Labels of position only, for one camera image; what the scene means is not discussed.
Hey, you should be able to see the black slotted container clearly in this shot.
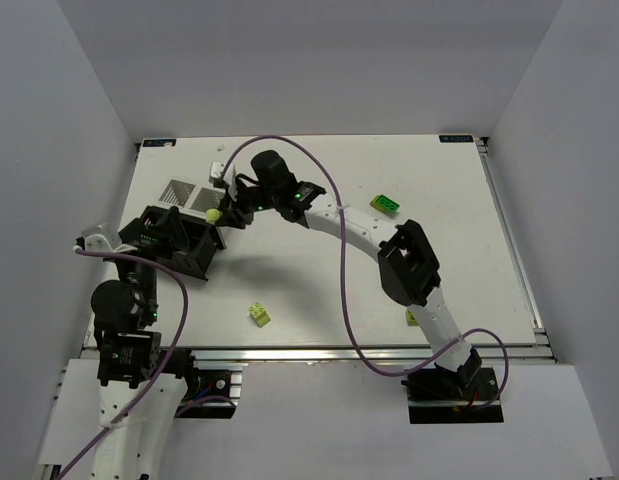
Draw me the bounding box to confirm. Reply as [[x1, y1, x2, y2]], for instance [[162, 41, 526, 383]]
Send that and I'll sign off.
[[119, 206, 226, 281]]

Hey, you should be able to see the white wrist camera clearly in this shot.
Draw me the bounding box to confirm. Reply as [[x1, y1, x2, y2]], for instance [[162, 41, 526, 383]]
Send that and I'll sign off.
[[73, 223, 123, 256], [208, 162, 237, 199]]

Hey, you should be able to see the white slotted container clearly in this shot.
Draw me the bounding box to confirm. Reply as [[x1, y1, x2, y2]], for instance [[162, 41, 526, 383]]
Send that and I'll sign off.
[[157, 179, 224, 218]]

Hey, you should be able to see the blue corner sticker left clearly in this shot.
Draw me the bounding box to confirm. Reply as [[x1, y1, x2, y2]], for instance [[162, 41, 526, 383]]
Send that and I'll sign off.
[[142, 138, 177, 148]]

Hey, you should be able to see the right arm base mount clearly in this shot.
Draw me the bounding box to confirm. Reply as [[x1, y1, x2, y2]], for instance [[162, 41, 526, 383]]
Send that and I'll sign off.
[[401, 367, 504, 425]]

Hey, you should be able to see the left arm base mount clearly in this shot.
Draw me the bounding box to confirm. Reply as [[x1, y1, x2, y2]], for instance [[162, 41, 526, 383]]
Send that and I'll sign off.
[[175, 350, 244, 420]]

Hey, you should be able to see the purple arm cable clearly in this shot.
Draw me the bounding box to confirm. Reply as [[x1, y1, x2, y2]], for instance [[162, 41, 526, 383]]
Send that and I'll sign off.
[[222, 134, 510, 404], [56, 249, 235, 480]]

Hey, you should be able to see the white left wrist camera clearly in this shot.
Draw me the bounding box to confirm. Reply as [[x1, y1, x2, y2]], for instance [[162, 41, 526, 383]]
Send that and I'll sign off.
[[73, 223, 123, 256]]

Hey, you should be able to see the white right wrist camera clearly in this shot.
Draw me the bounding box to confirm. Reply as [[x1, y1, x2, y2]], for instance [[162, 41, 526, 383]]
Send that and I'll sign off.
[[208, 162, 237, 199]]

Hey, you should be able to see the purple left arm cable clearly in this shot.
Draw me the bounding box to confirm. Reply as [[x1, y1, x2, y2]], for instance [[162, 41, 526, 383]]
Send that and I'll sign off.
[[56, 249, 235, 480]]

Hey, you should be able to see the lime long lego brick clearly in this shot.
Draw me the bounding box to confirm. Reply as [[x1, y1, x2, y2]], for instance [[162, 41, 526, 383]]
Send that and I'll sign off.
[[405, 310, 419, 326]]

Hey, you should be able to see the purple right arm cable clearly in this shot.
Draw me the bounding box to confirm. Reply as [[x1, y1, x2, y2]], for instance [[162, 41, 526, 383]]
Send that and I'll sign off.
[[222, 134, 510, 404]]

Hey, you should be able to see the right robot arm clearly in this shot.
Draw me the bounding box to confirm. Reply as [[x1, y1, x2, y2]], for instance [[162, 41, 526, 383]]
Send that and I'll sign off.
[[209, 150, 482, 394]]

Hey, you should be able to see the pale yellow on green lego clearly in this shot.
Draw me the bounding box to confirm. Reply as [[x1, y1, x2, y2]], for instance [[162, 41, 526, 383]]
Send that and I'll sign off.
[[206, 209, 222, 224]]

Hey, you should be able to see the aluminium table edge rail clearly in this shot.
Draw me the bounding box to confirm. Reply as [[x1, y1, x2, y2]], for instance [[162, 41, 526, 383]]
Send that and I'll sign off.
[[81, 342, 555, 367]]

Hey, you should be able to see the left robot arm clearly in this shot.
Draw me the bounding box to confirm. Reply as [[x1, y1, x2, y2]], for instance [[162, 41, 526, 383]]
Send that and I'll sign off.
[[75, 219, 188, 479]]

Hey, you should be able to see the right side table rail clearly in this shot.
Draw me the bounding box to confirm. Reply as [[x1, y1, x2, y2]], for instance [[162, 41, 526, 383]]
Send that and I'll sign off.
[[475, 137, 546, 332]]

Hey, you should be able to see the green lime long lego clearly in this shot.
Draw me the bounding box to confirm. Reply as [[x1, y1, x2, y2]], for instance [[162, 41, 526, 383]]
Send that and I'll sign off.
[[370, 194, 400, 216]]

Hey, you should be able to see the pale yellow stepped lego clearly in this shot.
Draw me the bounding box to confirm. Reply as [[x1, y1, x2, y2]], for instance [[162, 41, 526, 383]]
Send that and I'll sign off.
[[248, 303, 271, 328]]

